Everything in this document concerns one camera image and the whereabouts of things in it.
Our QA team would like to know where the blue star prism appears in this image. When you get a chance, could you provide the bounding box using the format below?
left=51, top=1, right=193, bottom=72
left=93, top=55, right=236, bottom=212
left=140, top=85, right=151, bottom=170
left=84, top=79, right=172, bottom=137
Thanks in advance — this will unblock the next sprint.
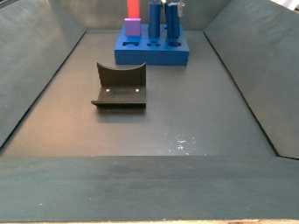
left=164, top=3, right=180, bottom=39

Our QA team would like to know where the red rectangular peg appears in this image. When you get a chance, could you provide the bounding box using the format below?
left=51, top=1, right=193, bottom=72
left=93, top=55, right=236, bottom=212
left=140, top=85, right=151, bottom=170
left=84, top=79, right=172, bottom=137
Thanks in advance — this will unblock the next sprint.
left=127, top=0, right=140, bottom=18

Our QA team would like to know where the black curved fixture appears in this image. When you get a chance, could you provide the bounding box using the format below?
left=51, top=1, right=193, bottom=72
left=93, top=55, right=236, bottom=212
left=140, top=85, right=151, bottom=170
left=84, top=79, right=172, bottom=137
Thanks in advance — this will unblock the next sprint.
left=91, top=64, right=145, bottom=107

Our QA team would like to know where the purple square peg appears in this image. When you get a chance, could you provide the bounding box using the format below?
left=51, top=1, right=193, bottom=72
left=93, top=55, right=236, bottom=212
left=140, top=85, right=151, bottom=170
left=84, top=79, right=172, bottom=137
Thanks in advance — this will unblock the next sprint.
left=125, top=17, right=141, bottom=37

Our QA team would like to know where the blue cylinder peg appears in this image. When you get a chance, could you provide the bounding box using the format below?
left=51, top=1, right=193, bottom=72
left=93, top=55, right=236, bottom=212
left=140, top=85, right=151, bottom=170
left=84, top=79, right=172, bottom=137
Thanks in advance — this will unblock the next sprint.
left=148, top=2, right=161, bottom=38

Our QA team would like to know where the blue shape sorter base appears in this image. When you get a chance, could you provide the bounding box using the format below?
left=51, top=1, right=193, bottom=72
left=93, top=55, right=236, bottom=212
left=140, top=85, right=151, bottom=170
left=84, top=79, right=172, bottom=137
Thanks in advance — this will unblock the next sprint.
left=115, top=24, right=189, bottom=66

